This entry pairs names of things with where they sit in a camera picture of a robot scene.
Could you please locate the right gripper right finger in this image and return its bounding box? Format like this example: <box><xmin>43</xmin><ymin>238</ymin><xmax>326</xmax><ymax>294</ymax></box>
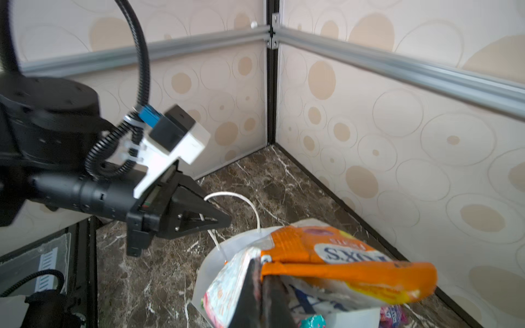
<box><xmin>262</xmin><ymin>276</ymin><xmax>297</xmax><ymax>328</ymax></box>

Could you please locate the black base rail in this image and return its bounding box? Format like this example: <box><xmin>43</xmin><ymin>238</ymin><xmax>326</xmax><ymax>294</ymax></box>
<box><xmin>1</xmin><ymin>218</ymin><xmax>98</xmax><ymax>327</ymax></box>

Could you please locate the white floral paper bag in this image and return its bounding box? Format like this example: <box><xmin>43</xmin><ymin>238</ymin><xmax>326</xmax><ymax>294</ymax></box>
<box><xmin>191</xmin><ymin>191</ymin><xmax>382</xmax><ymax>328</ymax></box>

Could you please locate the purple Fox's berries bag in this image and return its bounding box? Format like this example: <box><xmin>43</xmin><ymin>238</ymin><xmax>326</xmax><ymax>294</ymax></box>
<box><xmin>379</xmin><ymin>305</ymin><xmax>408</xmax><ymax>328</ymax></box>

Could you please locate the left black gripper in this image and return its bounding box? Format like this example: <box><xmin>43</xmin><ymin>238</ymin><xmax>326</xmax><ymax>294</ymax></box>
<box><xmin>126</xmin><ymin>162</ymin><xmax>232</xmax><ymax>258</ymax></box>

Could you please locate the horizontal back aluminium rail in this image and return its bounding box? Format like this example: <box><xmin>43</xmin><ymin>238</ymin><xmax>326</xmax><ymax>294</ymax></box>
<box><xmin>272</xmin><ymin>13</ymin><xmax>524</xmax><ymax>122</ymax></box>

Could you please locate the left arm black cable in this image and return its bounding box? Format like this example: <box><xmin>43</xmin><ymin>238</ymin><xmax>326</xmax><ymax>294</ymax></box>
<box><xmin>83</xmin><ymin>0</ymin><xmax>152</xmax><ymax>180</ymax></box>

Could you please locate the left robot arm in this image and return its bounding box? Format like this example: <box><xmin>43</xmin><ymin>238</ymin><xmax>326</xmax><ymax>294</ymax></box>
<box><xmin>1</xmin><ymin>74</ymin><xmax>231</xmax><ymax>257</ymax></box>

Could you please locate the teal snack bag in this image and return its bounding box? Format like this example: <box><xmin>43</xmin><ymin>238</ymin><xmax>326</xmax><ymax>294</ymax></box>
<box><xmin>298</xmin><ymin>314</ymin><xmax>326</xmax><ymax>328</ymax></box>

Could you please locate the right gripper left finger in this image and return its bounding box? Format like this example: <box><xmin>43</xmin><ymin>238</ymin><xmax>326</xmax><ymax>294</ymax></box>
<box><xmin>229</xmin><ymin>259</ymin><xmax>262</xmax><ymax>328</ymax></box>

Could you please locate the orange Fox's candy bag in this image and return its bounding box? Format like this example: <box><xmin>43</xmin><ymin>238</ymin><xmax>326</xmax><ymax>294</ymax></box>
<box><xmin>261</xmin><ymin>225</ymin><xmax>438</xmax><ymax>314</ymax></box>

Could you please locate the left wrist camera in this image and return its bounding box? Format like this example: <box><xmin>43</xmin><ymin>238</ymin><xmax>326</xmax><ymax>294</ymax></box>
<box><xmin>122</xmin><ymin>105</ymin><xmax>211</xmax><ymax>199</ymax></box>

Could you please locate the left side aluminium rail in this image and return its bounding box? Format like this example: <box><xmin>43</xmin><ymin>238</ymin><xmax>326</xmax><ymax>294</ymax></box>
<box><xmin>19</xmin><ymin>24</ymin><xmax>272</xmax><ymax>79</ymax></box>

